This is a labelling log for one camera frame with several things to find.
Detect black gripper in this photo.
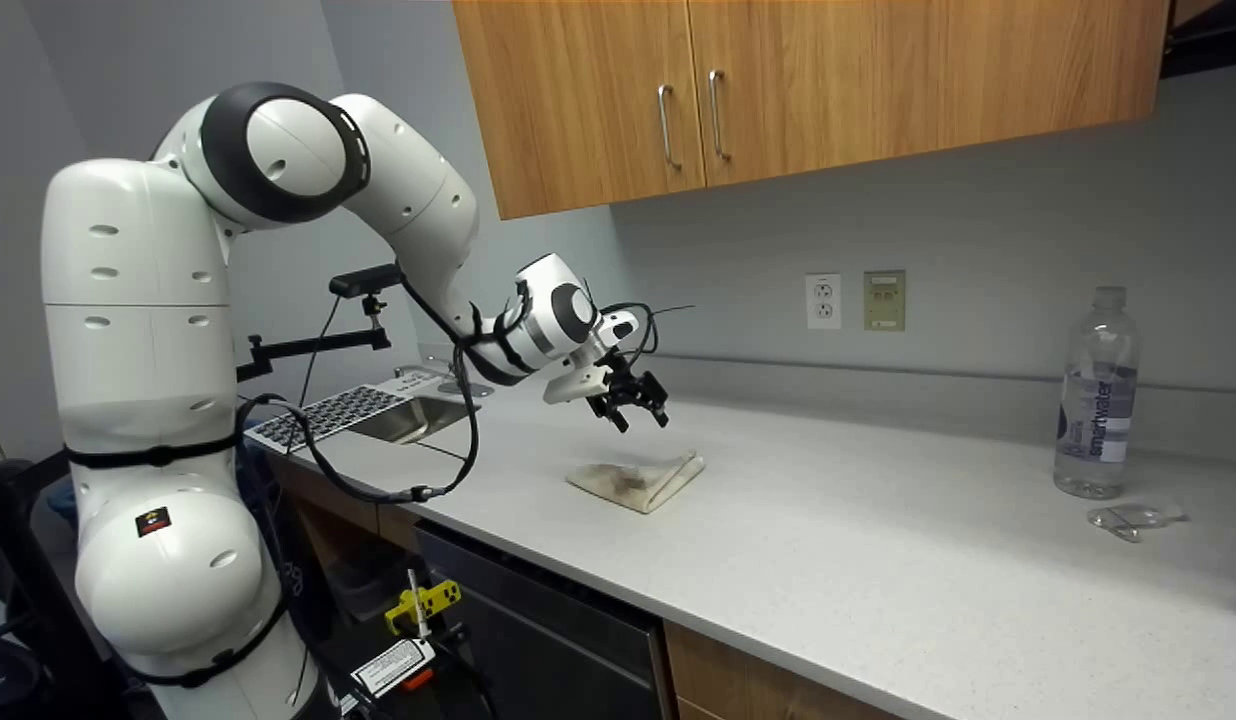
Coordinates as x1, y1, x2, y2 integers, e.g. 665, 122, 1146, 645
584, 346, 676, 438

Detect stained cream cloth towel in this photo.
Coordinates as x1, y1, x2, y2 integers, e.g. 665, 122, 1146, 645
562, 450, 712, 521

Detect yellow clamp tool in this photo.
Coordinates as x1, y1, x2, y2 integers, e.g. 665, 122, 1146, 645
381, 572, 466, 641

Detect brown wooden drawer front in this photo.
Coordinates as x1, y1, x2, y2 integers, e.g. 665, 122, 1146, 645
658, 616, 902, 720

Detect white and red device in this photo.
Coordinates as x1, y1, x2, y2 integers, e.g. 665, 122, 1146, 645
345, 631, 442, 703

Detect clear plastic water bottle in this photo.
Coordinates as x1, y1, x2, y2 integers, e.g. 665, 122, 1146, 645
1046, 280, 1144, 503

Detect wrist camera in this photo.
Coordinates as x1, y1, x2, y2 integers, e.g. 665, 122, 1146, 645
592, 302, 665, 362

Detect black cable along robot arm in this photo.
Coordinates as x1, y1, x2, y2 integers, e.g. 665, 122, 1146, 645
235, 272, 520, 509

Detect white wall outlet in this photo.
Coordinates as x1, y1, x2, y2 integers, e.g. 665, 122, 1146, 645
798, 269, 842, 338

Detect beige wall switch plate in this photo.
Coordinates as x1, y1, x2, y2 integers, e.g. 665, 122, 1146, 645
861, 266, 910, 338

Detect silver cabinet door handle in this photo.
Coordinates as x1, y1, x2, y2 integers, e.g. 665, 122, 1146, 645
698, 64, 739, 169
646, 80, 688, 182

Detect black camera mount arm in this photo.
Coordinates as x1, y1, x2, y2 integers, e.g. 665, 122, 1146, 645
230, 261, 407, 389

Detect wooden wall cabinet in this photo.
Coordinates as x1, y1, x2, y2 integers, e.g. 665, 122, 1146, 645
448, 0, 1177, 223

